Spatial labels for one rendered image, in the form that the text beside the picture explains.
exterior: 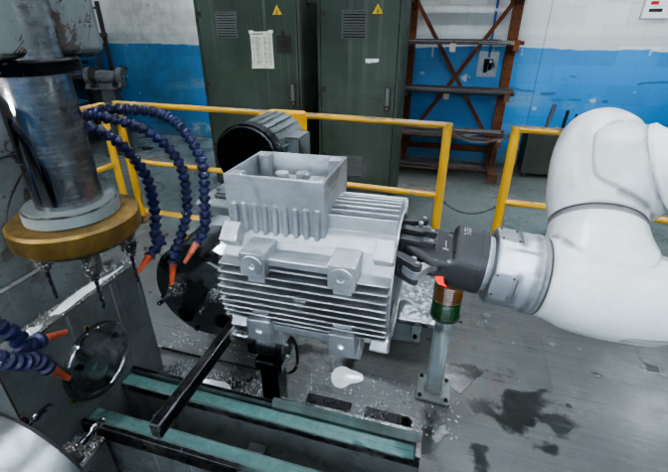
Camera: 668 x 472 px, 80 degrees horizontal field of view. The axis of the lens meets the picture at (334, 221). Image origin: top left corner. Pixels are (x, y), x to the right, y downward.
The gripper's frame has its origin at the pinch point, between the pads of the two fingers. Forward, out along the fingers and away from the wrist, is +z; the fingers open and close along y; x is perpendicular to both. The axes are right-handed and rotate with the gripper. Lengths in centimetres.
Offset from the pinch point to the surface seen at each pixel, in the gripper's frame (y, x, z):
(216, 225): -32, 25, 34
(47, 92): 1.8, -10.4, 36.7
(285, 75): -303, 31, 126
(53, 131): 2.4, -5.6, 36.5
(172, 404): 5.8, 36.6, 19.9
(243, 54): -304, 19, 168
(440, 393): -29, 54, -27
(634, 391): -43, 49, -72
